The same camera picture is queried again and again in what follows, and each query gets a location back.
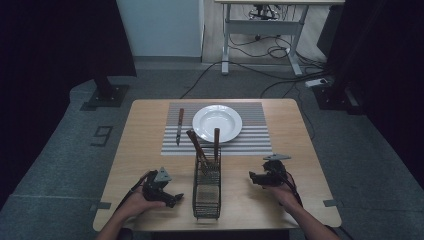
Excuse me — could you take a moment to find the left hand-held gripper cable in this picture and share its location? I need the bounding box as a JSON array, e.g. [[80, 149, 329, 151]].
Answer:
[[114, 174, 149, 213]]

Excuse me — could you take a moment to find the white power strip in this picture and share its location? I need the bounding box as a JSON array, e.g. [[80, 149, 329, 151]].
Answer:
[[304, 77, 330, 89]]

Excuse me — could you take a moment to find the wooden-handled utensil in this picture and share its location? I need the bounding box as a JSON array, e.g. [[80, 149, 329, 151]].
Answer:
[[185, 128, 210, 169], [212, 127, 221, 165]]

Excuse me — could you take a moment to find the black stand base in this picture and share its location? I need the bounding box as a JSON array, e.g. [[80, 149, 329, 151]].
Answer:
[[312, 77, 365, 116], [79, 75, 131, 112]]

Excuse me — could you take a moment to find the right hand-held gripper cable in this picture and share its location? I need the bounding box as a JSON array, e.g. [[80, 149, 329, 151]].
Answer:
[[282, 171, 305, 208]]

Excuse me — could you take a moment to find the person's right hand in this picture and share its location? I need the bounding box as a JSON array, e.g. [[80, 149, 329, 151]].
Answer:
[[265, 181, 302, 213]]

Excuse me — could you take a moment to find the coiled black floor cable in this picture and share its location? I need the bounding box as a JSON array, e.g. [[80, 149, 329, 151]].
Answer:
[[227, 32, 326, 69]]

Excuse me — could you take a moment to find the person's left hand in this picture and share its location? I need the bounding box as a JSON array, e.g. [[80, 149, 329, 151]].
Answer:
[[122, 171, 167, 220]]

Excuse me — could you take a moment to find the black wire cutlery basket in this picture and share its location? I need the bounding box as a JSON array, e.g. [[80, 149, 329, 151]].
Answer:
[[192, 145, 222, 221]]

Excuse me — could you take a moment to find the white metal-framed desk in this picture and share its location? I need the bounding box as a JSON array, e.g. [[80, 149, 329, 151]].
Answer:
[[214, 0, 346, 77]]

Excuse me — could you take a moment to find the long black floor cable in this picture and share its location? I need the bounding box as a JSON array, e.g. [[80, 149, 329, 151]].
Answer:
[[179, 60, 331, 100]]

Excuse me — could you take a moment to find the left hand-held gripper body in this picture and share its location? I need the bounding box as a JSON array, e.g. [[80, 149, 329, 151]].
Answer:
[[142, 166, 173, 203]]

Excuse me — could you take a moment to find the white panel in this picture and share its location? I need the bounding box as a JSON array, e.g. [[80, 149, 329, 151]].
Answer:
[[115, 0, 205, 58]]

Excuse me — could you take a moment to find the black curtain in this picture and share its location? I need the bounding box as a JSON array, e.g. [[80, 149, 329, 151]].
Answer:
[[0, 0, 138, 208], [316, 0, 424, 191]]

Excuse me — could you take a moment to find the thin black floor cable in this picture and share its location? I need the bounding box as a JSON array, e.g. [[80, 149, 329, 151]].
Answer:
[[259, 79, 317, 140]]

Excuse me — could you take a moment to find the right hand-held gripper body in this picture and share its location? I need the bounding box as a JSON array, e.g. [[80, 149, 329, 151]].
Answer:
[[262, 153, 292, 187]]

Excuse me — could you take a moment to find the grey striped placemat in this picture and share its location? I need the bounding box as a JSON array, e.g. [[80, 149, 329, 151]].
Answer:
[[160, 101, 274, 157]]

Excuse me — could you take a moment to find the hand-held gripper cable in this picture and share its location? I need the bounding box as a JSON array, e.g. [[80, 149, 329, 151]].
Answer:
[[114, 174, 149, 213], [282, 171, 305, 208]]

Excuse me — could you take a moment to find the white plate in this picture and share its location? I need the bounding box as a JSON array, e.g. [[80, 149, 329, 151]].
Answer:
[[191, 104, 244, 144]]

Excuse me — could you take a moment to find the wooden-handled table knife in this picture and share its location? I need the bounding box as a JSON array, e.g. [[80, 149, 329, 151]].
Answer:
[[175, 107, 185, 147]]

